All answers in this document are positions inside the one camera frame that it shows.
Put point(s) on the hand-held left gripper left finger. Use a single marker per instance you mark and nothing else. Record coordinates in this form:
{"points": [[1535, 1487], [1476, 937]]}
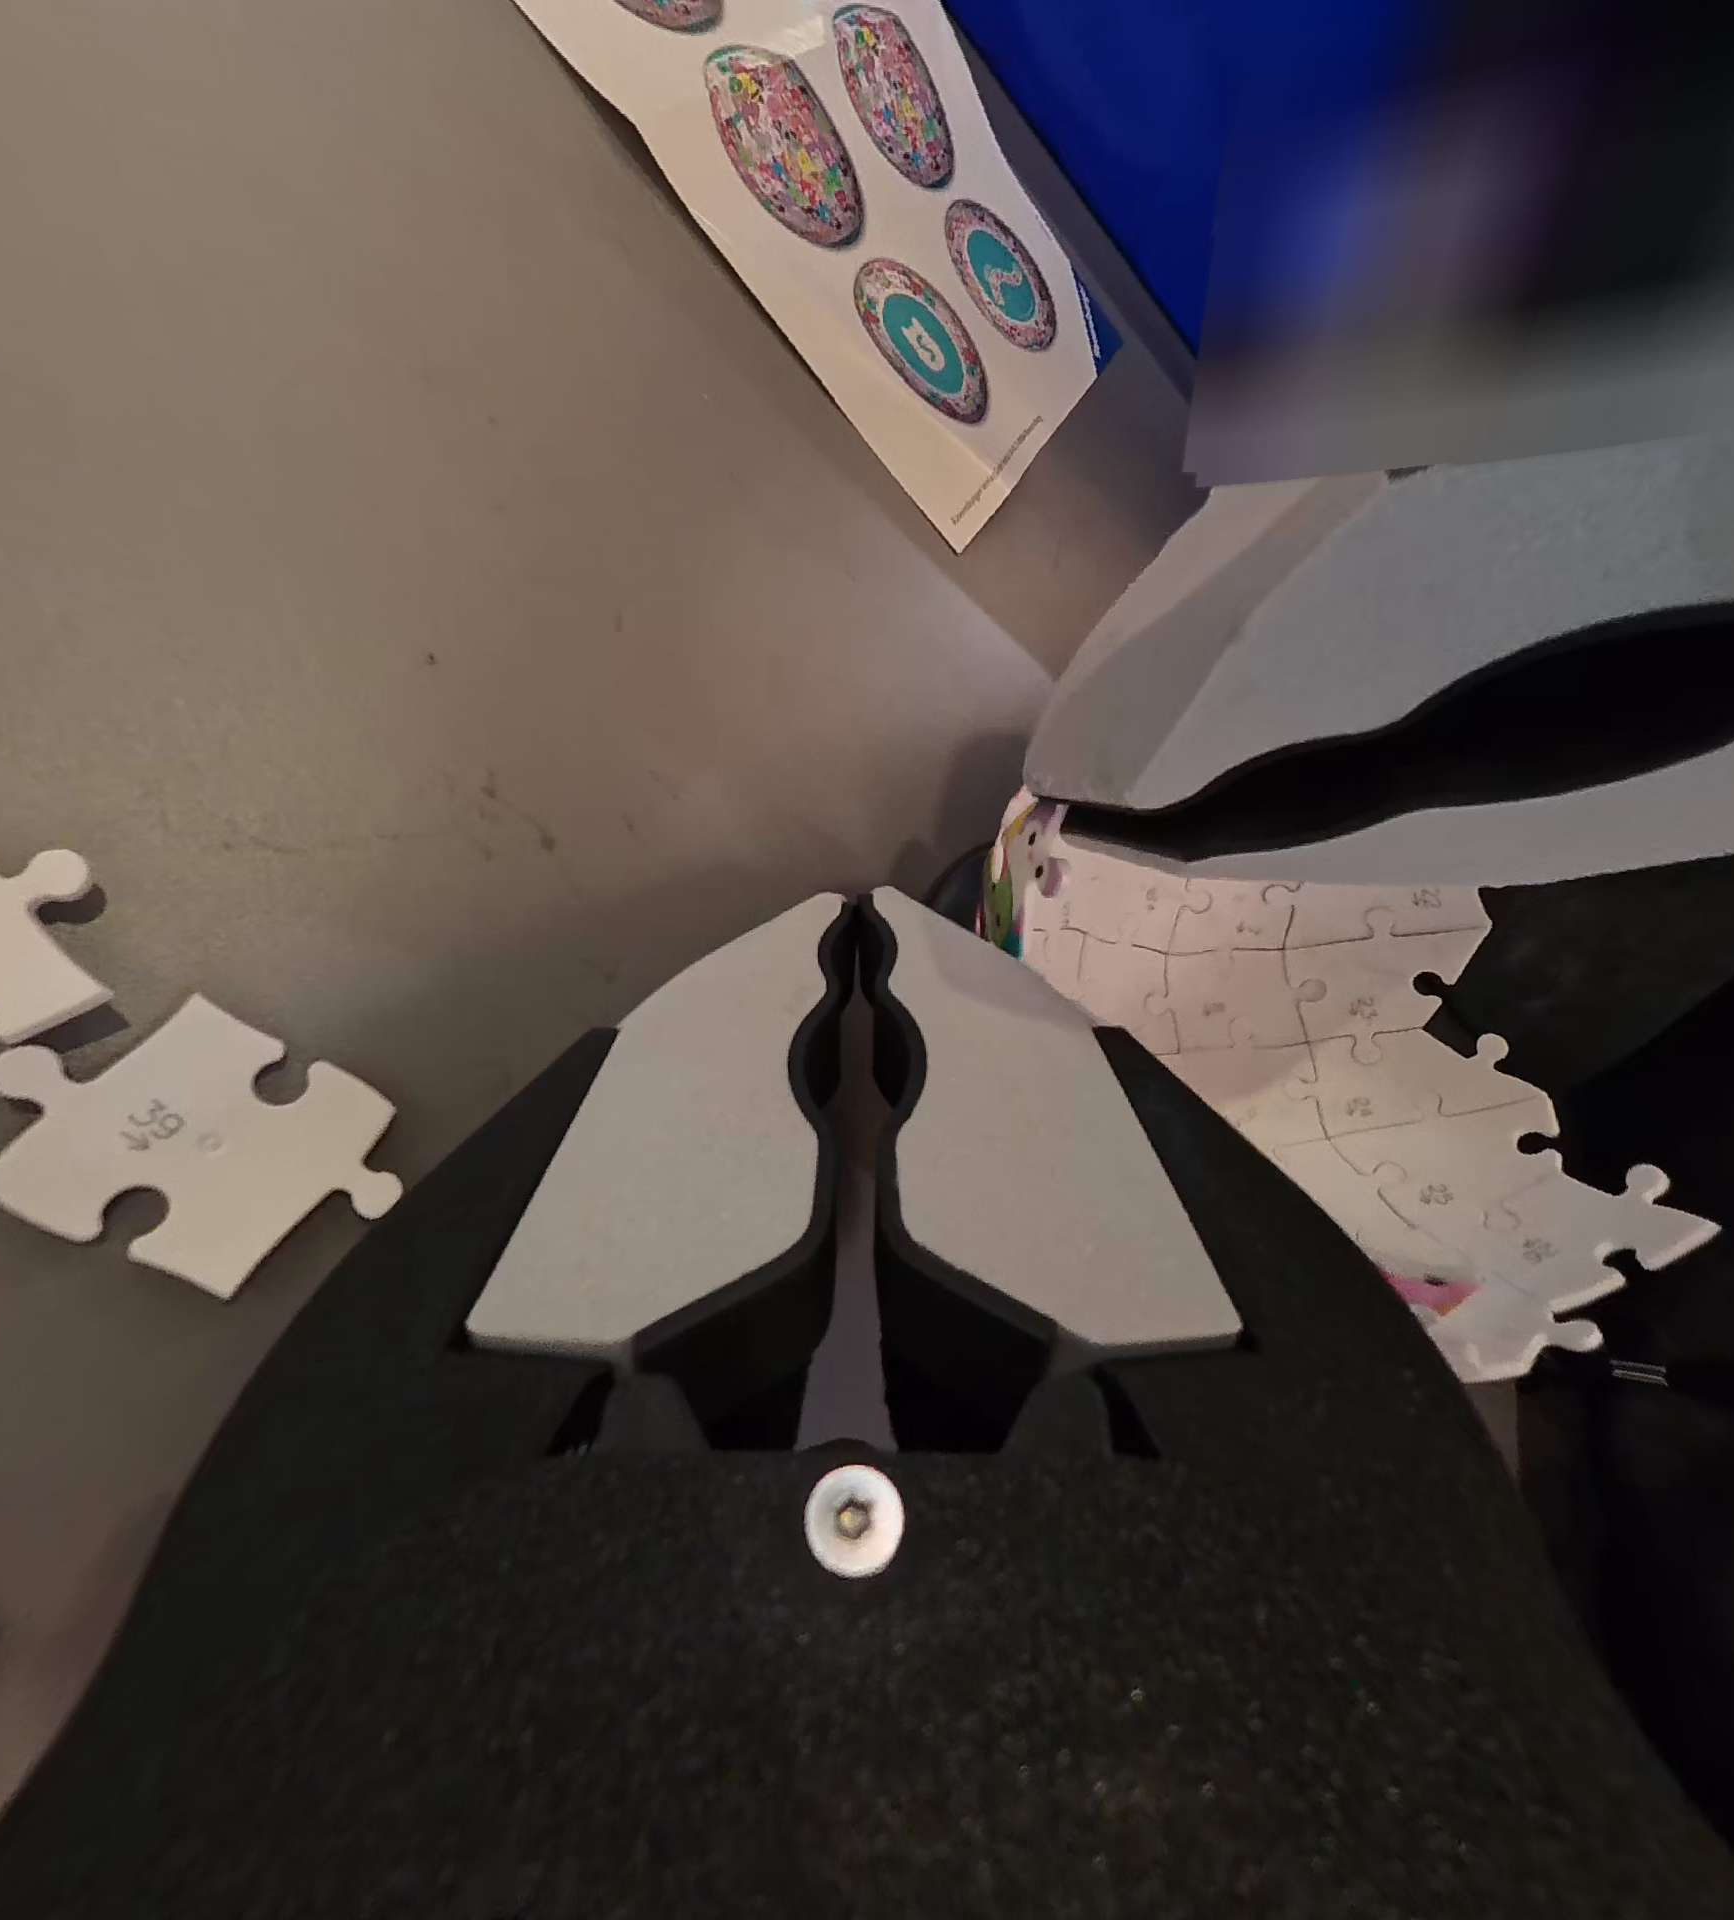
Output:
{"points": [[672, 1155]]}

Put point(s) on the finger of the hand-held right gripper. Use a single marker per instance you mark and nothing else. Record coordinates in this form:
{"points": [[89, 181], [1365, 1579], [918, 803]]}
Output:
{"points": [[1332, 629], [1406, 856]]}

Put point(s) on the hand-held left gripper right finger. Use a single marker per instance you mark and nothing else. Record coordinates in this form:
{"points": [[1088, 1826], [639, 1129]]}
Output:
{"points": [[1048, 1171]]}

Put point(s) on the colourful puzzle ball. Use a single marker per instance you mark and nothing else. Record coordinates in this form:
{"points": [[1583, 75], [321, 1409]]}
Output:
{"points": [[1302, 1050]]}

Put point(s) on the white puzzle pieces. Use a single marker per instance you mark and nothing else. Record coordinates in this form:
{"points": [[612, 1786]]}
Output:
{"points": [[190, 1155]]}

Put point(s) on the black round ball stand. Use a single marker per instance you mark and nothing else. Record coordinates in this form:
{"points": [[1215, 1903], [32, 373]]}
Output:
{"points": [[966, 892]]}

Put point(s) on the puzzle instruction leaflet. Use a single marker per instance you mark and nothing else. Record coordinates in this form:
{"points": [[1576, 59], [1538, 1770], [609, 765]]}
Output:
{"points": [[895, 226]]}

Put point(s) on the blue plastic bin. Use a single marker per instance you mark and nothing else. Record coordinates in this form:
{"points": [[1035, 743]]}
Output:
{"points": [[1076, 122]]}

